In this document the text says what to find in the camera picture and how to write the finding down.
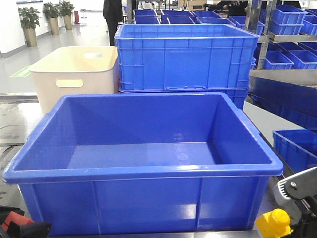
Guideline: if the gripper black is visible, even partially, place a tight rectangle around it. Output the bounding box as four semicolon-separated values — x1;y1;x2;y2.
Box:
290;196;317;238

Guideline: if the gripper finger seen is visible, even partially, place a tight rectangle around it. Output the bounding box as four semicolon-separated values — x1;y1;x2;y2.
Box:
0;205;51;238

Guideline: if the yellow duplo block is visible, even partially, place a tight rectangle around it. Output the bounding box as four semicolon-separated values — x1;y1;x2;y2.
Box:
255;208;292;238

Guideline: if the red cube block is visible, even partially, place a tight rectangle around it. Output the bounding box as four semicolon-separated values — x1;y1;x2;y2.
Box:
1;212;34;231

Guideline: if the blue bin at right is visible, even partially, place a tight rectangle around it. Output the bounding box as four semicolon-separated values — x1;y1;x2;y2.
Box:
272;129;317;173

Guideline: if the blue target bin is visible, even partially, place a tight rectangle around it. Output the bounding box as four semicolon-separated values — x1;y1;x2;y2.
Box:
2;92;283;236

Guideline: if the cream plastic basket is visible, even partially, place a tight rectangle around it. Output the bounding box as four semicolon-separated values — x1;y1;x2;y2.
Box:
29;46;119;114

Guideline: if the large blue ribbed crate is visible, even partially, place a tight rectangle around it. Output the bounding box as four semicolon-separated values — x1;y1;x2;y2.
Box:
115;24;259;109

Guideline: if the potted plant left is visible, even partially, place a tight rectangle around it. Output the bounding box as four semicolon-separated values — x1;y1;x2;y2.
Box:
18;7;40;47

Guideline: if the potted plant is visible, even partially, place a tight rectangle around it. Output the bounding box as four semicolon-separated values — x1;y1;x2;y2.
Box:
18;7;40;47
43;2;59;35
58;0;74;30

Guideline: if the potted plant middle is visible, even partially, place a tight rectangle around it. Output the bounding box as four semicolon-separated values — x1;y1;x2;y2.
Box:
43;2;59;35

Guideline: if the potted plant right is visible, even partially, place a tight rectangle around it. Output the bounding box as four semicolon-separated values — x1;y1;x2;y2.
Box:
58;0;74;30

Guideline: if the person in black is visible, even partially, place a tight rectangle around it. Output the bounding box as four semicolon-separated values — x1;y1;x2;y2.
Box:
103;0;123;46

